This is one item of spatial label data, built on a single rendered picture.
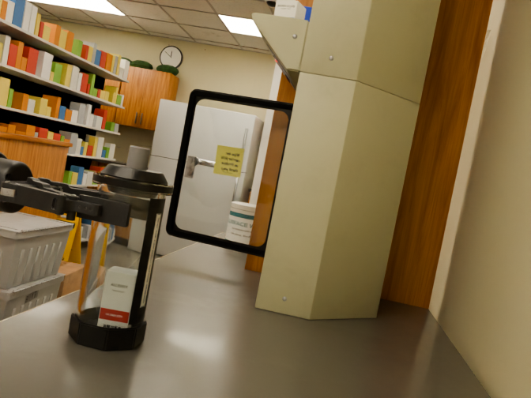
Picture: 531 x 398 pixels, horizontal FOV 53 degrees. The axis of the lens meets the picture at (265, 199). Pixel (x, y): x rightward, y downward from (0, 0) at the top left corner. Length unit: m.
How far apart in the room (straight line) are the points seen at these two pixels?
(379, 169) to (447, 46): 0.47
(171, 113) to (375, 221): 5.27
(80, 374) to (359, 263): 0.64
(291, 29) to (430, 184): 0.57
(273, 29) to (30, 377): 0.74
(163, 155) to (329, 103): 5.28
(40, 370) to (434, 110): 1.10
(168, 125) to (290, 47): 5.24
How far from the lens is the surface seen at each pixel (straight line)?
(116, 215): 0.70
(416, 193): 1.41
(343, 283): 1.10
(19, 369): 0.68
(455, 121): 1.44
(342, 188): 1.04
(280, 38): 1.08
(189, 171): 1.41
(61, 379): 0.66
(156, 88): 6.74
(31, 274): 3.34
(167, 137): 6.26
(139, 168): 0.74
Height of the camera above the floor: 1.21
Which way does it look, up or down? 3 degrees down
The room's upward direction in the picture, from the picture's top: 11 degrees clockwise
